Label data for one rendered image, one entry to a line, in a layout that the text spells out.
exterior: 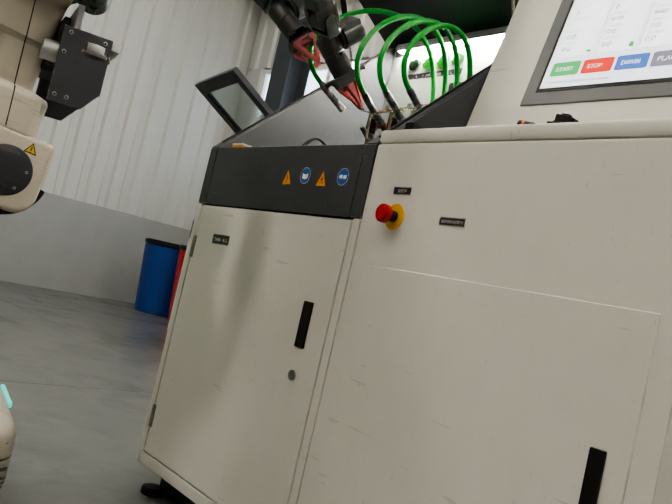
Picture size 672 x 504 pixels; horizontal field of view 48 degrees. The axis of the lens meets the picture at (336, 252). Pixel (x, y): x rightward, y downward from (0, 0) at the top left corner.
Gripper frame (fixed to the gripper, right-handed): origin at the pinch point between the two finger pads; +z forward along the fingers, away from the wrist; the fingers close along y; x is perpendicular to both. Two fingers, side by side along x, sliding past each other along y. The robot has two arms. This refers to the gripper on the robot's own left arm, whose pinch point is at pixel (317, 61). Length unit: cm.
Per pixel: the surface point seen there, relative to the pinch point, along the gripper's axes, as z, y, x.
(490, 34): 19.2, 1.4, -45.1
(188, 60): -379, 619, -88
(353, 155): 38, -32, 18
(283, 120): 0.9, 20.1, 12.2
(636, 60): 59, -54, -32
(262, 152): 15.8, -5.3, 27.9
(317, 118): 3.4, 26.4, 1.8
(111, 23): -423, 548, -29
